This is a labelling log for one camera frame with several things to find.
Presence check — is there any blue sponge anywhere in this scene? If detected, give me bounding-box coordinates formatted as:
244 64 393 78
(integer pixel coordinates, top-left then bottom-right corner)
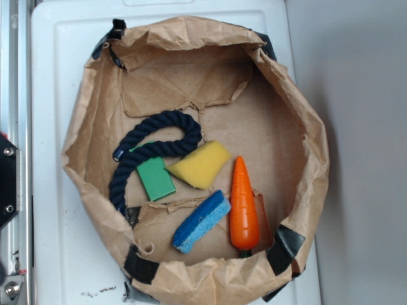
172 190 231 254

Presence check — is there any yellow sponge wedge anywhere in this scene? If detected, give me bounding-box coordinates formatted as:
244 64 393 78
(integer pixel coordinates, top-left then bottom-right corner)
165 140 231 189

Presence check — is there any green block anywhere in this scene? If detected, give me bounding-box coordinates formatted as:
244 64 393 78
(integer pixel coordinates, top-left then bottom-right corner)
135 156 176 201

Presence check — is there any brown paper bag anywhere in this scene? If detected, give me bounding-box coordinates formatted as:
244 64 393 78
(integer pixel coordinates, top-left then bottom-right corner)
62 16 329 304

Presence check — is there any orange toy carrot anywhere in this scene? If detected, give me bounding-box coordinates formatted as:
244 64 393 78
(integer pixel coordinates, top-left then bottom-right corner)
230 156 259 258

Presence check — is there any white plastic bin lid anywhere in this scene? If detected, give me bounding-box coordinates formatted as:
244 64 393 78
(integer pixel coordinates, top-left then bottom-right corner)
31 0 322 305

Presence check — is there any dark blue rope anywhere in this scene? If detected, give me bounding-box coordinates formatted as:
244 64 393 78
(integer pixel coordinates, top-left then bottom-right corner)
109 111 204 214

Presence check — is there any black mounting bracket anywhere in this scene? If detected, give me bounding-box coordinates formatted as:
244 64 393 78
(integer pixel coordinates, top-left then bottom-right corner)
0 133 18 229

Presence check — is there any aluminium frame rail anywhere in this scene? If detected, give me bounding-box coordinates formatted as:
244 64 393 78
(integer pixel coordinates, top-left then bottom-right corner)
1 1 36 304

